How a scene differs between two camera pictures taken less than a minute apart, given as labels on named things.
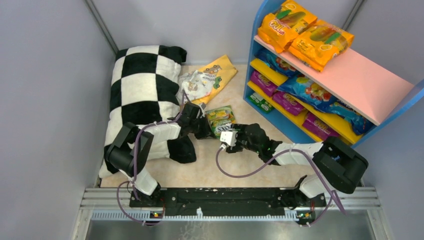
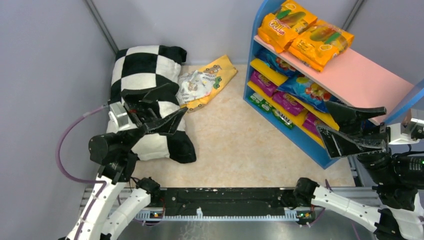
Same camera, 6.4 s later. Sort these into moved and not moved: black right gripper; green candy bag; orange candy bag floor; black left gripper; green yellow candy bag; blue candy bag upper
Moved: black left gripper; green candy bag; black right gripper
Not moved: orange candy bag floor; green yellow candy bag; blue candy bag upper
